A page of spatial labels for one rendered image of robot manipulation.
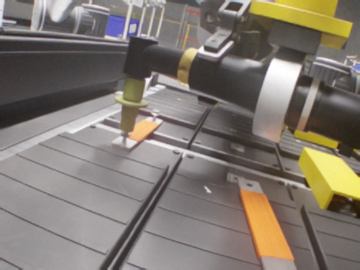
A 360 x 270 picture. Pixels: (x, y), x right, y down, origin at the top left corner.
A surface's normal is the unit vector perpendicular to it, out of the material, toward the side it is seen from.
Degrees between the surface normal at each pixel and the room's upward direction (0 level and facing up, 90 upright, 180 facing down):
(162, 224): 0
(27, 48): 90
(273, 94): 86
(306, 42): 90
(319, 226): 0
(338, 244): 0
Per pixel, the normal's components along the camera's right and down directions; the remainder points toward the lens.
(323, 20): -0.43, 0.19
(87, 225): 0.24, -0.92
